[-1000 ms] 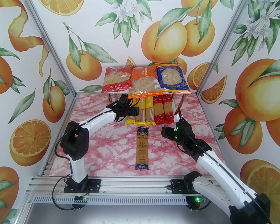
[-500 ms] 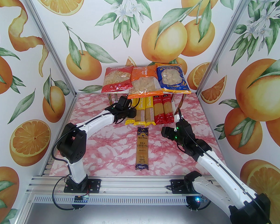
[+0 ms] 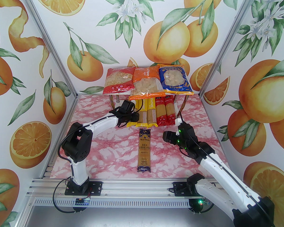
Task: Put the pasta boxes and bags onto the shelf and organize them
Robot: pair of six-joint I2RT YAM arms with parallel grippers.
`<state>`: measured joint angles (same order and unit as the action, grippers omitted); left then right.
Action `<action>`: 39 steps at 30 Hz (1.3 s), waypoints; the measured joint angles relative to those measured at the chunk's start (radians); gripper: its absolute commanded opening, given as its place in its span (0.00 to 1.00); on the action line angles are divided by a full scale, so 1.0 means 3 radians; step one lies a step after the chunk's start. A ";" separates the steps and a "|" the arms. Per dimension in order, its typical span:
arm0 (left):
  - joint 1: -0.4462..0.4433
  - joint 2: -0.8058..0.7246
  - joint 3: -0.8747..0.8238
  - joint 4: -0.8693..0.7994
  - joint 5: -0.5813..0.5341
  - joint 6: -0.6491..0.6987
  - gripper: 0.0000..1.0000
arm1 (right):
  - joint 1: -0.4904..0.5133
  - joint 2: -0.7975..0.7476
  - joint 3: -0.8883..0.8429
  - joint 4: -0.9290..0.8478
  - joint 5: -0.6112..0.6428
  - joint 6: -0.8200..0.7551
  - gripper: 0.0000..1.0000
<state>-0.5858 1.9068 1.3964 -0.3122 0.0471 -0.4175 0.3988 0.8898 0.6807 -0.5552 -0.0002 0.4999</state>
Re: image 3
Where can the red spaghetti pack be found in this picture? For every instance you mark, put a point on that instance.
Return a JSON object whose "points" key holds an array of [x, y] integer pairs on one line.
{"points": [[161, 115], [170, 112]]}

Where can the dark blue spaghetti pack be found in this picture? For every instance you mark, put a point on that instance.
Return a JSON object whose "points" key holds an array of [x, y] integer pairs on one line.
{"points": [[144, 150]]}

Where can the orange pasta bag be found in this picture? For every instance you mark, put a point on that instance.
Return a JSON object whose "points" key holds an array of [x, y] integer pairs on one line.
{"points": [[145, 86]]}

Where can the red short pasta bag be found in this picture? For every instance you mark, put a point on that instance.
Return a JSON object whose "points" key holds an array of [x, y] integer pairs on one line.
{"points": [[118, 79]]}

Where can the blue orecchiette pasta bag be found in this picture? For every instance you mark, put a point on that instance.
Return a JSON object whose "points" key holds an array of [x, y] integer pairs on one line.
{"points": [[175, 79]]}

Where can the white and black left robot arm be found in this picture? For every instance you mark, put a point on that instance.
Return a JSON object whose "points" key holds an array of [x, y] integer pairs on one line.
{"points": [[77, 145]]}

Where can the white two-tier shelf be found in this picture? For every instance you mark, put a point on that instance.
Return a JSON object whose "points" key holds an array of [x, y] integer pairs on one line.
{"points": [[112, 102]]}

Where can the small blue circuit board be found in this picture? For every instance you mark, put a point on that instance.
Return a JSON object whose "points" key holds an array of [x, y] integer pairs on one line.
{"points": [[203, 202], [82, 201]]}

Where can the perforated metal strip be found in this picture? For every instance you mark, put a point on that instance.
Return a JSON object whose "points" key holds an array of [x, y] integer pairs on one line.
{"points": [[132, 202]]}

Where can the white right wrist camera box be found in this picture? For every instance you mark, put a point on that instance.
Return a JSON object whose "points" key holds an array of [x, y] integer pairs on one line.
{"points": [[179, 121]]}

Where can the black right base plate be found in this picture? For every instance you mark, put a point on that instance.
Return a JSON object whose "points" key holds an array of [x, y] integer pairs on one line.
{"points": [[178, 189]]}

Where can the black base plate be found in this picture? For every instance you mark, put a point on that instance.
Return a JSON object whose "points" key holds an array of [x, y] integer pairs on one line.
{"points": [[97, 188], [178, 189]]}

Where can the aluminium frame rail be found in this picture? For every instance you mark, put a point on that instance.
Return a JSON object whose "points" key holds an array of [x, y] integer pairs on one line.
{"points": [[137, 188]]}

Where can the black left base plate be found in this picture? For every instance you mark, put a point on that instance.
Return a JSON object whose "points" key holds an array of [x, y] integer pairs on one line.
{"points": [[97, 188]]}

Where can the aluminium corner post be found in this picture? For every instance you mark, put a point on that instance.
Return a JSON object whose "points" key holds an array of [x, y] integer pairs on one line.
{"points": [[51, 44], [226, 44]]}

